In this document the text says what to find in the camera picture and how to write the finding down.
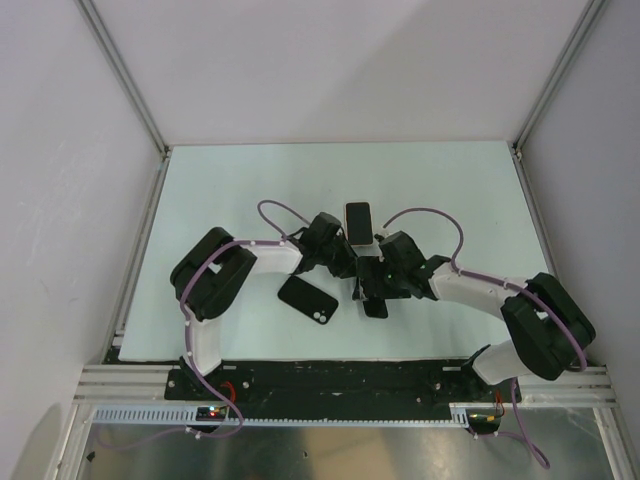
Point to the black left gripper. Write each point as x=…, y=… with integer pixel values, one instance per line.
x=348, y=266

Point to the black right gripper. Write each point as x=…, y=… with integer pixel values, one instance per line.
x=371, y=268

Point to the pink silicone phone case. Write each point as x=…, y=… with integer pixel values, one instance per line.
x=360, y=244

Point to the black smartphone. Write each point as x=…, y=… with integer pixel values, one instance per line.
x=359, y=222

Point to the black phone case with holes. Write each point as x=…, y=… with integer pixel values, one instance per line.
x=308, y=300

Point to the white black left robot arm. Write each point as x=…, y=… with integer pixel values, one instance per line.
x=210, y=276

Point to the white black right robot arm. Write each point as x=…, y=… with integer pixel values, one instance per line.
x=548, y=331

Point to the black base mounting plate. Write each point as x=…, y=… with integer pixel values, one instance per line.
x=341, y=386

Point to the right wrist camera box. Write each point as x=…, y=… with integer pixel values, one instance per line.
x=383, y=231

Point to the grey slotted cable duct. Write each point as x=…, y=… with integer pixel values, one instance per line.
x=210, y=415

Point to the aluminium corner post left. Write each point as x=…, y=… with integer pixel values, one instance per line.
x=121, y=72

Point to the aluminium corner post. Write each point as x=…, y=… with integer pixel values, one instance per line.
x=576, y=41
x=121, y=72

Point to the aluminium corner post right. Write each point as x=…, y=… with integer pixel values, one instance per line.
x=576, y=41

